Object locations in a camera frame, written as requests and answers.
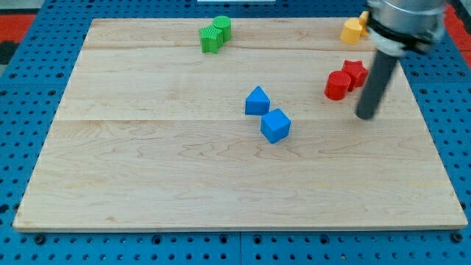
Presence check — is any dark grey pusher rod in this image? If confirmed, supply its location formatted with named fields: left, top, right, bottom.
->
left=355, top=50, right=399, bottom=120

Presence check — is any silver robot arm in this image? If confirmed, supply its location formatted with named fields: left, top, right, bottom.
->
left=355, top=0, right=446, bottom=120

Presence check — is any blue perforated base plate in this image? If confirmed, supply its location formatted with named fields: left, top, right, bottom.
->
left=1, top=0, right=470, bottom=264

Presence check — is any green cylinder block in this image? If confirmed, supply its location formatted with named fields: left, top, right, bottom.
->
left=212, top=15, right=232, bottom=42

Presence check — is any wooden board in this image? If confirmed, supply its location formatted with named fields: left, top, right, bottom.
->
left=13, top=18, right=467, bottom=233

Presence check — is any red star block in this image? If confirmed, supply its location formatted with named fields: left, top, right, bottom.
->
left=341, top=60, right=369, bottom=92

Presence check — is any yellow block behind arm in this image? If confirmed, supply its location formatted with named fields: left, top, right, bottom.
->
left=358, top=10, right=369, bottom=37

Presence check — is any green star block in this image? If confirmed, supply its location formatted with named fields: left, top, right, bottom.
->
left=199, top=25, right=224, bottom=54

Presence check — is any red cylinder block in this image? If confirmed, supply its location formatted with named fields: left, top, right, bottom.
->
left=324, top=71, right=351, bottom=101

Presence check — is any blue triangular prism block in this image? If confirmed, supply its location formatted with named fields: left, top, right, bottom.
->
left=244, top=86, right=271, bottom=116

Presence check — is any yellow cylinder block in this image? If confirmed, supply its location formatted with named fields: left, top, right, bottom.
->
left=340, top=18, right=363, bottom=45

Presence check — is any blue cube block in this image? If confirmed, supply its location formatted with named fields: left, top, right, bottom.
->
left=261, top=108, right=291, bottom=144

